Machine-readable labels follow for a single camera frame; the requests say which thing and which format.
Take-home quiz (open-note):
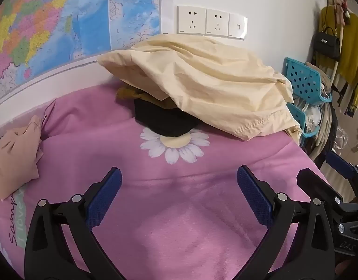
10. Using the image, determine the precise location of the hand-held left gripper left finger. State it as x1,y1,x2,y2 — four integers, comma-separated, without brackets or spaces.
24,167,130,280

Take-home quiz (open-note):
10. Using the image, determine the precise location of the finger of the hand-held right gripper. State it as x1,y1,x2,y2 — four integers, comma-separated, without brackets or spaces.
325,151,358,188
297,168,343,208

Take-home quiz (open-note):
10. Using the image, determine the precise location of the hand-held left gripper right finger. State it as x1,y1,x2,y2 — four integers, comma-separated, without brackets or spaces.
237,165,335,280

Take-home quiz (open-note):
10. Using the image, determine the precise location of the cream garment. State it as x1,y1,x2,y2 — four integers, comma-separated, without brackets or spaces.
97,33,303,146

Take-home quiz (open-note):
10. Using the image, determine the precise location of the wooden clothes rack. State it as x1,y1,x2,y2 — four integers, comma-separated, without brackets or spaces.
325,0,347,94

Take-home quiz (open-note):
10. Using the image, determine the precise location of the beige cloth pile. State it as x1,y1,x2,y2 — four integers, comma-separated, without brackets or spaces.
300,64,341,164

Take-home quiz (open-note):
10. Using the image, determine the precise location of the teal plastic basket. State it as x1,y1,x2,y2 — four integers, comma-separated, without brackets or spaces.
283,57,333,104
287,102,320,139

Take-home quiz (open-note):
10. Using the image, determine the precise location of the pink flowered bed sheet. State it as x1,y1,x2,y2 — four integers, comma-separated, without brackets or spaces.
0,84,328,280

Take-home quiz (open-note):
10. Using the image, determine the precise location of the black garment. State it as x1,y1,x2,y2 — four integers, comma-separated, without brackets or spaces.
134,99,203,137

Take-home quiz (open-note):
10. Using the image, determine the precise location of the pink-beige garment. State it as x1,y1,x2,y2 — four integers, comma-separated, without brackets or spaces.
0,115,46,202

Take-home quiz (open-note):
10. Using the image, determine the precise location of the olive garment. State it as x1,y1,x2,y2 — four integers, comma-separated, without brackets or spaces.
116,87,179,113

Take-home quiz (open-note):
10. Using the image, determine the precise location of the yellow sweater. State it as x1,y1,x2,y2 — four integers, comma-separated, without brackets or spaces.
317,6,358,115

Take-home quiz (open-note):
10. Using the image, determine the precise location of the black handbag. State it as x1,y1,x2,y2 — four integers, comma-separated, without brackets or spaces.
313,26,342,62

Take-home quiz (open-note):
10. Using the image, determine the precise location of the plush toy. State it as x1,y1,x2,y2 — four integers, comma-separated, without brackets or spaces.
331,0,353,25

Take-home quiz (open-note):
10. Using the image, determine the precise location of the white wall switch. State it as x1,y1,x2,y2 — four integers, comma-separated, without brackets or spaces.
228,13,248,40

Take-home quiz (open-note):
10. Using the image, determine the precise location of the colourful wall map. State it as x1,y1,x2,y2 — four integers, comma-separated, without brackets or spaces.
0,0,170,108

